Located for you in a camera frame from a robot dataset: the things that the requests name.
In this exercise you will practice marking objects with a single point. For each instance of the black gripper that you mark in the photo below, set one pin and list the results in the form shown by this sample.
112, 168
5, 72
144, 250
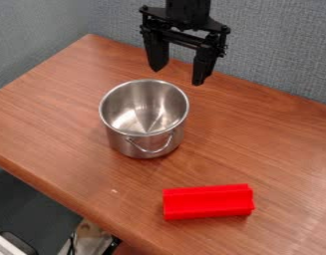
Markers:
182, 22

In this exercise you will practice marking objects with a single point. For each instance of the red plastic block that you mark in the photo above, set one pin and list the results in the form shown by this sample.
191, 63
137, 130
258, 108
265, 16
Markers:
207, 201

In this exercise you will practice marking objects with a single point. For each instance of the stainless steel pot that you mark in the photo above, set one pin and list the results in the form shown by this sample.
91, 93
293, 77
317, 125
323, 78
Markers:
143, 113

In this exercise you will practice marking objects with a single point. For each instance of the white box corner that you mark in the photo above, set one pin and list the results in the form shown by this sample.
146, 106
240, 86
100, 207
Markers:
13, 245

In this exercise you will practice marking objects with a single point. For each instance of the grey table leg bracket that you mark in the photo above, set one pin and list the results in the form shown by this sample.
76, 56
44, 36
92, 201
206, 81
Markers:
91, 240

